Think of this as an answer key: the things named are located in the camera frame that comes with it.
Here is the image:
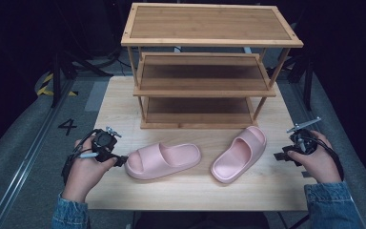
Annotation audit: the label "wooden shoe rack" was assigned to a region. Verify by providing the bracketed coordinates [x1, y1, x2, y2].
[120, 2, 305, 131]

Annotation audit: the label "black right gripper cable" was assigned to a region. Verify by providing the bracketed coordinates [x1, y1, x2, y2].
[309, 135, 345, 181]

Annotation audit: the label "black metal stand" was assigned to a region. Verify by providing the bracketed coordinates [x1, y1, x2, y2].
[51, 47, 114, 109]

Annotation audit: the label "person's right hand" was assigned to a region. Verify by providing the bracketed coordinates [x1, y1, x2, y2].
[287, 130, 343, 185]

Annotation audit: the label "person's dark pants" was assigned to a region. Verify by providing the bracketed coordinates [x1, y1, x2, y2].
[132, 211, 272, 229]

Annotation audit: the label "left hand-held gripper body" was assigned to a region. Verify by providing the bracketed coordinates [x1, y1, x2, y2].
[90, 126, 124, 163]

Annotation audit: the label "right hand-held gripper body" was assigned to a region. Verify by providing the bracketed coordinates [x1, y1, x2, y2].
[285, 116, 322, 157]

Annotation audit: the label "pink slipper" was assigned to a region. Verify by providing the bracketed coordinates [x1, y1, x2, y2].
[210, 125, 268, 185]
[124, 142, 202, 181]

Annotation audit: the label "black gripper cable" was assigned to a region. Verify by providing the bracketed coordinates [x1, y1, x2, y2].
[61, 128, 103, 186]
[309, 135, 345, 181]

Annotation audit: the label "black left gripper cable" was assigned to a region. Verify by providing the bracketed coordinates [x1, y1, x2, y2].
[61, 128, 103, 186]

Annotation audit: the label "person's left hand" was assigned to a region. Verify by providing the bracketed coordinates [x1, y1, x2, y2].
[62, 135, 119, 203]

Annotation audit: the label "yellow black hazard tape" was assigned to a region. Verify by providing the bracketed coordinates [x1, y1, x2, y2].
[36, 73, 79, 97]

